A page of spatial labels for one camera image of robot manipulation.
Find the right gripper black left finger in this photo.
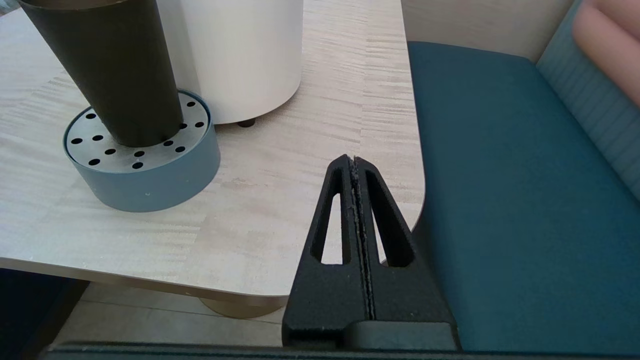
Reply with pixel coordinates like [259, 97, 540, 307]
[282, 154, 374, 349]

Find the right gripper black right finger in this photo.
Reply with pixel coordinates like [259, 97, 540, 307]
[354, 157, 455, 323]

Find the black plastic cup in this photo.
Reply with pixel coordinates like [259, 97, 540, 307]
[19, 0, 185, 148]

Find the large grey perforated drip tray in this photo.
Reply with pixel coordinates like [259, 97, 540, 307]
[63, 89, 221, 213]

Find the large dark tea dispenser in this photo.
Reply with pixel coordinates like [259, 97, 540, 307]
[156, 0, 304, 128]

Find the pink cylindrical bolster cushion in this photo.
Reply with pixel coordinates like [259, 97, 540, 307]
[572, 0, 640, 109]

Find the beige table pedestal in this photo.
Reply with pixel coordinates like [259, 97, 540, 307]
[199, 297, 289, 320]

